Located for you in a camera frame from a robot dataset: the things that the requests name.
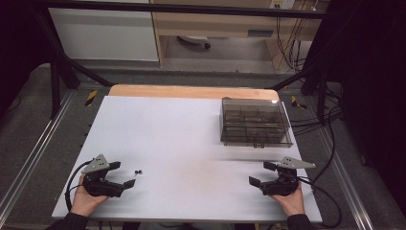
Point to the black metal frame bar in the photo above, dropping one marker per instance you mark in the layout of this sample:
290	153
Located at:
178	9

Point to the black metal frame stand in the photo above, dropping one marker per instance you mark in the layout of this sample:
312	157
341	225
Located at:
314	80
60	70

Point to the person's right hand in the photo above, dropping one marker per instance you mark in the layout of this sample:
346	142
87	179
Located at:
291	202

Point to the white wall socket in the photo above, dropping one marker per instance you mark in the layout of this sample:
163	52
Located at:
282	4

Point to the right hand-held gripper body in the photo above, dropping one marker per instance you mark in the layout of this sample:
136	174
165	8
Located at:
284	182

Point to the yellow black warning tape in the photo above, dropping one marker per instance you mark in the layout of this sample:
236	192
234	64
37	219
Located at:
91	98
297	103

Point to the black curtain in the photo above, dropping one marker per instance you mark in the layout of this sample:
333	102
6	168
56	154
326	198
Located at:
373	89
17	41

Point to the smoky transparent compartment box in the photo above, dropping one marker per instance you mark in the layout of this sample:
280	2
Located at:
255	123

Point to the person's left hand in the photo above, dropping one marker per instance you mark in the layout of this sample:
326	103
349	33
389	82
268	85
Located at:
83	200

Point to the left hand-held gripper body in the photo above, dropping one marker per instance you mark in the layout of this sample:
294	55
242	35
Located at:
97	182

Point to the office chair base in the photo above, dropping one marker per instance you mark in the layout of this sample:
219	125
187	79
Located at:
194	40

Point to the aluminium floor rail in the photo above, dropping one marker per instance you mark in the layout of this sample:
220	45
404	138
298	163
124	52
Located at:
35	150
348	182

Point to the white cabinet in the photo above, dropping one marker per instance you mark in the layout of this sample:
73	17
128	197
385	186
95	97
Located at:
105	33

